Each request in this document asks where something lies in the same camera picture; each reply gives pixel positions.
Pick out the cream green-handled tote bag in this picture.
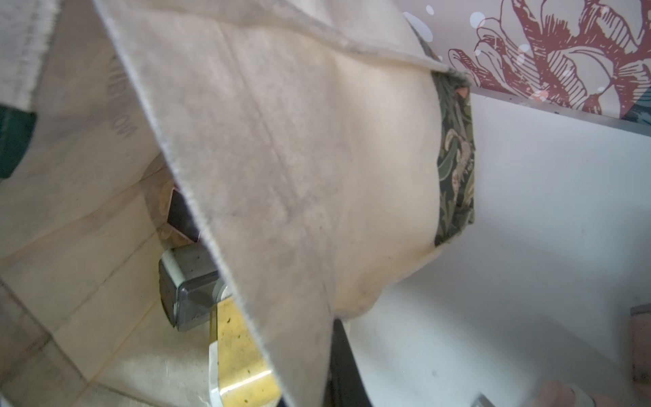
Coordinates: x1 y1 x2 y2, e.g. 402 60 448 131
1 1 475 406

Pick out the pink dark-faced pencil sharpener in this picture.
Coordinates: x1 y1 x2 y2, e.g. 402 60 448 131
166 187 201 243

